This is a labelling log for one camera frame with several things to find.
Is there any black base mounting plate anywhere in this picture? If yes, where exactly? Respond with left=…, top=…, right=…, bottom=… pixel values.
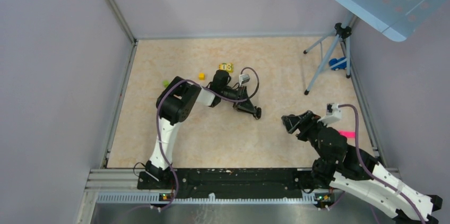
left=137, top=168, right=330, bottom=200

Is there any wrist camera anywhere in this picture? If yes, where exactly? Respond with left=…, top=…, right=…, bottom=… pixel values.
left=318, top=103, right=342, bottom=126
left=239, top=74, right=250, bottom=87

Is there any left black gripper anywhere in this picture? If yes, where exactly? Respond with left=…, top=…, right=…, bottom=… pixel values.
left=220, top=85, right=256, bottom=115

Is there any pink marker pen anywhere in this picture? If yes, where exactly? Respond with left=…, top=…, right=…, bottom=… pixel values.
left=339, top=131, right=356, bottom=138

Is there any blue toy car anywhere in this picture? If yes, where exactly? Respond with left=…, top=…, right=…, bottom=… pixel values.
left=328, top=57, right=347, bottom=71

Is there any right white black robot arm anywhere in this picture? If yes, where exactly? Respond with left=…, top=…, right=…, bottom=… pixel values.
left=281, top=110, right=443, bottom=223

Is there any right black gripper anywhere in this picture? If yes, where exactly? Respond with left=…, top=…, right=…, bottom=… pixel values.
left=281, top=110, right=331, bottom=164

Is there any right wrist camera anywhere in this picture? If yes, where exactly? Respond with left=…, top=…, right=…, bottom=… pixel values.
left=318, top=103, right=342, bottom=126

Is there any light blue tripod stand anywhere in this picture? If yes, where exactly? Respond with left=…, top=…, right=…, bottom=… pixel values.
left=303, top=12, right=356, bottom=96

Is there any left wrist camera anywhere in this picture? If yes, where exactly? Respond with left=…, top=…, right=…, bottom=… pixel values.
left=239, top=74, right=250, bottom=87

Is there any black earbud charging case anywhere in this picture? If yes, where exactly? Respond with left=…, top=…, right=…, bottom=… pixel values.
left=254, top=107, right=262, bottom=120

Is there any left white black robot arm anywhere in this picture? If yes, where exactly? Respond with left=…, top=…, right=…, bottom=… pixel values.
left=144, top=70, right=262, bottom=189

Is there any white cable duct strip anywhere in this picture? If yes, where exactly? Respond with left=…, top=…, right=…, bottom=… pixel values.
left=97, top=192, right=317, bottom=205

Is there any yellow number block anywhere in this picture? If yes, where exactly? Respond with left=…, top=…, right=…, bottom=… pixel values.
left=219, top=63, right=234, bottom=73

